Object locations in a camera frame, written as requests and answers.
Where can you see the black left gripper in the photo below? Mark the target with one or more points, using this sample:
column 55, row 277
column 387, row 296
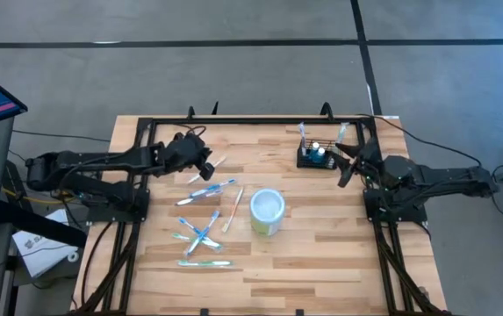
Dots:
column 185, row 153

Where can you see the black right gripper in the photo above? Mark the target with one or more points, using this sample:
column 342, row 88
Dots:
column 369, row 160

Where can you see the small white cap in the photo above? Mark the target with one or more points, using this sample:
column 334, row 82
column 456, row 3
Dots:
column 321, row 153

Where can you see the blue mouthwash bottle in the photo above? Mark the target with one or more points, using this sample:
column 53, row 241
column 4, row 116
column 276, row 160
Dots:
column 315, row 146

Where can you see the white toothbrush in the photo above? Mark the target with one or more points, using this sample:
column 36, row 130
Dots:
column 198, row 198

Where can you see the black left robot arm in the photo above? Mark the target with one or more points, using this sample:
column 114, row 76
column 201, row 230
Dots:
column 102, row 160

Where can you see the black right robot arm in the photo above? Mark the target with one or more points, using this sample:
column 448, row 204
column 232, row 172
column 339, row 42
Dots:
column 444, row 175

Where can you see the green white wipes canister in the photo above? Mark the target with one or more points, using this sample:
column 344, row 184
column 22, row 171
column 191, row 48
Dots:
column 268, row 208

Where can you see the black table clamp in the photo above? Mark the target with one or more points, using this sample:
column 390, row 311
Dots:
column 204, row 312
column 299, row 312

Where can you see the black bar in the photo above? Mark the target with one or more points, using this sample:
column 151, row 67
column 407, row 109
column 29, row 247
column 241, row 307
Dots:
column 40, row 224

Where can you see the white paper box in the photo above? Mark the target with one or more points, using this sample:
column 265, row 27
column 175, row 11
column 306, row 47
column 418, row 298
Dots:
column 40, row 256

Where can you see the black frame foot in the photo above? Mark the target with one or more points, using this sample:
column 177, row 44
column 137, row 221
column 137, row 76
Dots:
column 191, row 112
column 326, row 109
column 214, row 108

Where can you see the black aluminium frame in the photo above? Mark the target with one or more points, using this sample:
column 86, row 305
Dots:
column 255, row 120

